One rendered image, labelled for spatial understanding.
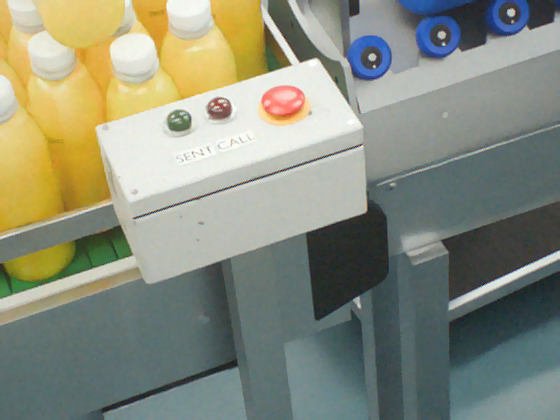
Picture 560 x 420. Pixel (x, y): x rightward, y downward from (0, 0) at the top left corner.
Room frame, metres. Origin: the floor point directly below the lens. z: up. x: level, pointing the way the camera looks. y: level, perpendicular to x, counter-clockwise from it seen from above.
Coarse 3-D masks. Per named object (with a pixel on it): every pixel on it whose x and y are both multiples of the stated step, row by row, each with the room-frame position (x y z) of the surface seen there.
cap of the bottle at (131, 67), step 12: (132, 36) 0.97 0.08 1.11; (144, 36) 0.96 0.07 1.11; (120, 48) 0.95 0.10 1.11; (132, 48) 0.95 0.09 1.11; (144, 48) 0.95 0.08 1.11; (120, 60) 0.94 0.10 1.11; (132, 60) 0.93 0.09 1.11; (144, 60) 0.94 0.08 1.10; (120, 72) 0.94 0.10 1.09; (132, 72) 0.93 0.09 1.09; (144, 72) 0.94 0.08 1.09
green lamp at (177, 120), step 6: (168, 114) 0.85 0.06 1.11; (174, 114) 0.85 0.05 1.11; (180, 114) 0.85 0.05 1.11; (186, 114) 0.85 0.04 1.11; (168, 120) 0.85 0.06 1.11; (174, 120) 0.84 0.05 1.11; (180, 120) 0.84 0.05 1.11; (186, 120) 0.84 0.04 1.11; (192, 120) 0.85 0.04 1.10; (168, 126) 0.84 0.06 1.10; (174, 126) 0.84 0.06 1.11; (180, 126) 0.84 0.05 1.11; (186, 126) 0.84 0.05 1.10
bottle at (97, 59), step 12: (132, 24) 1.01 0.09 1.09; (120, 36) 1.01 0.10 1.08; (96, 48) 1.01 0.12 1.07; (108, 48) 1.00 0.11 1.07; (156, 48) 1.02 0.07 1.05; (84, 60) 1.02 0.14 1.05; (96, 60) 1.00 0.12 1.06; (108, 60) 1.00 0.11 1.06; (96, 72) 1.00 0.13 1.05; (108, 72) 0.99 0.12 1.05
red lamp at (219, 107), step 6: (210, 102) 0.86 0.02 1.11; (216, 102) 0.86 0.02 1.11; (222, 102) 0.86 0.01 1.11; (228, 102) 0.86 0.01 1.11; (210, 108) 0.85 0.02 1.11; (216, 108) 0.85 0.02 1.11; (222, 108) 0.85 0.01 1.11; (228, 108) 0.85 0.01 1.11; (210, 114) 0.85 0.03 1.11; (216, 114) 0.85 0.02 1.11; (222, 114) 0.85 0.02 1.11; (228, 114) 0.85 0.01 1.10
